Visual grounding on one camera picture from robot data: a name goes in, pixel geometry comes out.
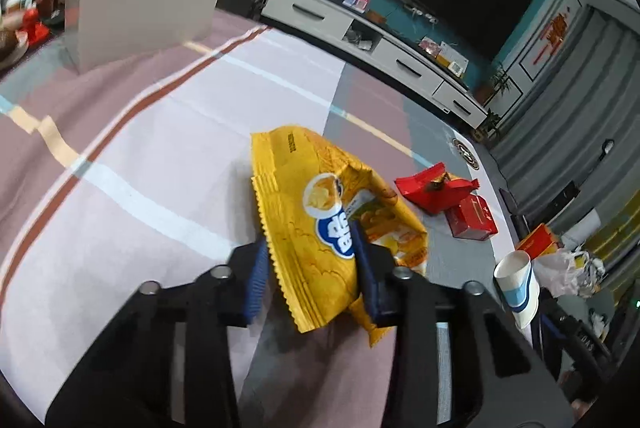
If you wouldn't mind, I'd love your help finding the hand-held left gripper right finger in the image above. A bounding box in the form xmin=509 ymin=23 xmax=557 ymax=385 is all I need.
xmin=349 ymin=220 xmax=576 ymax=428

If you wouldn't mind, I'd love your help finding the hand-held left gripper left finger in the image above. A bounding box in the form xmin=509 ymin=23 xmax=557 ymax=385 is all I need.
xmin=45 ymin=240 xmax=273 ymax=428

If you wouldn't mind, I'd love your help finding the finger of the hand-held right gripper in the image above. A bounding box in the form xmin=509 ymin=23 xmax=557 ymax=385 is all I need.
xmin=539 ymin=298 xmax=563 ymax=364

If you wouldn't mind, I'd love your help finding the white and blue paper cup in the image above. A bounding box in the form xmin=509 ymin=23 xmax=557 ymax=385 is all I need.
xmin=493 ymin=250 xmax=541 ymax=330

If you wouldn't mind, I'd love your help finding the red wrapper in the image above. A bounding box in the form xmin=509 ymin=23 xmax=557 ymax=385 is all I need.
xmin=394 ymin=162 xmax=480 ymax=215

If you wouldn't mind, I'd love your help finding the yellow snack bag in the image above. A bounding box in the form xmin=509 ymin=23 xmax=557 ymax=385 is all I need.
xmin=250 ymin=124 xmax=430 ymax=349

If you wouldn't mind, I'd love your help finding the red cigarette box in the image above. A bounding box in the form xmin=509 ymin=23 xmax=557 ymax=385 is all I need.
xmin=445 ymin=194 xmax=499 ymax=242

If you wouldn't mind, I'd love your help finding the large white plastic bag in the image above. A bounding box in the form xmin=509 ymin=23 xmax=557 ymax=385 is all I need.
xmin=535 ymin=248 xmax=588 ymax=299

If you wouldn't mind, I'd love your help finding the black and white cloth pile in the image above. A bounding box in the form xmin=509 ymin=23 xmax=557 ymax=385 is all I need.
xmin=575 ymin=253 xmax=608 ymax=299

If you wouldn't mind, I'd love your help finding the red shopping bag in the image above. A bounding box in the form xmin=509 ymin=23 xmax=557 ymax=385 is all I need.
xmin=517 ymin=224 xmax=561 ymax=259

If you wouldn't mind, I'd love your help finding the white tower appliance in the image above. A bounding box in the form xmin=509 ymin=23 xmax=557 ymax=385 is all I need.
xmin=562 ymin=210 xmax=601 ymax=249

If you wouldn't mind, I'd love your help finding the yellow curtain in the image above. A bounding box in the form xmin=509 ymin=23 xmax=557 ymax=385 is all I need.
xmin=585 ymin=188 xmax=640 ymax=259

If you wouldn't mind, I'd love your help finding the black upright vacuum cleaner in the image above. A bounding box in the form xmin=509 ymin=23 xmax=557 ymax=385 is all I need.
xmin=547 ymin=139 xmax=617 ymax=221

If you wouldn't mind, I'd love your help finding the checked pink grey tablecloth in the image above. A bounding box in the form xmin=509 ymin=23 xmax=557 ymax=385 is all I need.
xmin=0 ymin=5 xmax=523 ymax=428

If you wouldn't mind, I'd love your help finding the small potted plant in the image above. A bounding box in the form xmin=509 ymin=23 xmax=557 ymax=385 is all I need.
xmin=475 ymin=108 xmax=503 ymax=144

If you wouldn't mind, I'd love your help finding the potted plant in brown pot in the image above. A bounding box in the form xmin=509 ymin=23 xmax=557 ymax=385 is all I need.
xmin=475 ymin=65 xmax=513 ymax=106

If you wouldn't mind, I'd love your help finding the white desk calendar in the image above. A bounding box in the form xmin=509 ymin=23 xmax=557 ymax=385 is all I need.
xmin=435 ymin=43 xmax=468 ymax=76

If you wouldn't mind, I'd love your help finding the grey curtain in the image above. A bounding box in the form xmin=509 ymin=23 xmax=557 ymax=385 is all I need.
xmin=492 ymin=5 xmax=640 ymax=229

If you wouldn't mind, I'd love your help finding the white power strip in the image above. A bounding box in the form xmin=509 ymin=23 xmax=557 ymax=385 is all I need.
xmin=402 ymin=3 xmax=438 ymax=24

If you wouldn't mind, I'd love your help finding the white television cabinet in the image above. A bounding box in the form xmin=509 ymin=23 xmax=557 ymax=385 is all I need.
xmin=261 ymin=0 xmax=490 ymax=130

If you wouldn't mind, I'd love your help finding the white storage box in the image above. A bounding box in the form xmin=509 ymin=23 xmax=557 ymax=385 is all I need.
xmin=64 ymin=0 xmax=233 ymax=75

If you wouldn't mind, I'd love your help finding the red hanging knot ornament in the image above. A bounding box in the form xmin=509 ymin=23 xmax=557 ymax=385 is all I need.
xmin=531 ymin=5 xmax=572 ymax=64

